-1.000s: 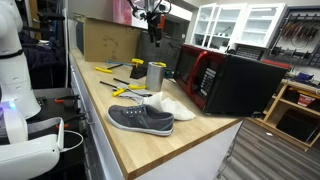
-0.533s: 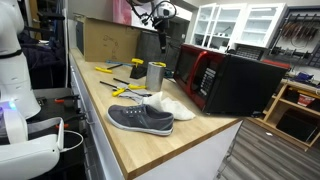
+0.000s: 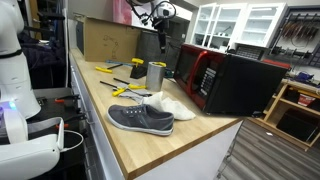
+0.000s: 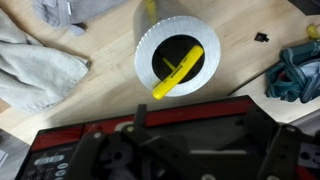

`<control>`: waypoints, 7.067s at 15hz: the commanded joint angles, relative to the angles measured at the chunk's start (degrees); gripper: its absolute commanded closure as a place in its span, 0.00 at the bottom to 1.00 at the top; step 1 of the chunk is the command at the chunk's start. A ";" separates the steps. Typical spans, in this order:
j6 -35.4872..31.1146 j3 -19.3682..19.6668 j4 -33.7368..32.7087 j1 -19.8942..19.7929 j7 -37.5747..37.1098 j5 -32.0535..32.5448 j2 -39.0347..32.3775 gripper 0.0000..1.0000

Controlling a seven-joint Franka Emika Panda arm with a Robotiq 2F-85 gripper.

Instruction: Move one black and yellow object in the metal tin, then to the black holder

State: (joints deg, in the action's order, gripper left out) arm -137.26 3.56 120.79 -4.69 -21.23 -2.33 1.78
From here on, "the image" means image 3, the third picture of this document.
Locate big cardboard box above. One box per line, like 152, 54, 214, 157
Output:
75, 16, 143, 64

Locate black pegboard tool wall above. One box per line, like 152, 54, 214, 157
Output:
266, 6, 320, 69

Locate green coiled cable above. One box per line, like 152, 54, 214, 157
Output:
164, 68, 175, 80

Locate white cloth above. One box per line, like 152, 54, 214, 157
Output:
141, 90, 197, 122

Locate yellow handled pliers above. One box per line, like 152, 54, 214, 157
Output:
118, 88, 153, 104

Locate white headset cable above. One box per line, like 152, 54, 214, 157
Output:
59, 129, 85, 154

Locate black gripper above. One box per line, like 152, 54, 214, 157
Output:
153, 18, 169, 54

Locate black parts bin rack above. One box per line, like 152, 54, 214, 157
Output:
234, 43, 268, 61

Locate blue strip tool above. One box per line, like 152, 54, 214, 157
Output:
105, 59, 133, 67

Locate red and black microwave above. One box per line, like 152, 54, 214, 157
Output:
173, 43, 289, 118

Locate grey metal tin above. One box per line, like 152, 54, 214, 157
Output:
145, 61, 167, 93

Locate black storage box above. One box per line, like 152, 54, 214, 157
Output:
275, 108, 320, 143

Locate dark grey panel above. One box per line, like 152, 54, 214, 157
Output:
135, 30, 184, 72

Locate thin yellow T-handle hex key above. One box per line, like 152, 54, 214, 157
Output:
131, 58, 145, 69

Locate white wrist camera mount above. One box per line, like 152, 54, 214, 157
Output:
141, 3, 177, 28

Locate large yellow T-handle hex key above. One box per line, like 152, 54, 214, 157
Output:
94, 63, 124, 74

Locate black wedge tool holder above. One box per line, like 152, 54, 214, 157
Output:
129, 64, 148, 80

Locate black clamp orange handle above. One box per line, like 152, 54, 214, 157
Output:
54, 113, 88, 130
54, 94, 81, 105

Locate pink sheet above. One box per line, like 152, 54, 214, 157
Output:
112, 0, 134, 25

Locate white workbench drawer cabinet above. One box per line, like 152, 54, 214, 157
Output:
68, 49, 244, 180

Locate wooden shelf unit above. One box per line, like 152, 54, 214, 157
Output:
248, 78, 320, 153

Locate white robot body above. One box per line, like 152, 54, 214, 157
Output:
0, 101, 66, 180

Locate white glass-door cabinet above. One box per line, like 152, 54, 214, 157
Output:
190, 2, 288, 49

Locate medium yellow T-handle hex key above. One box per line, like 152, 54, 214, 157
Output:
99, 80, 127, 98
113, 77, 148, 90

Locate red box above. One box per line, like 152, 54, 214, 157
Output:
297, 94, 316, 108

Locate grey canvas shoe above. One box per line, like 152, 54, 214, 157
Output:
106, 103, 175, 137

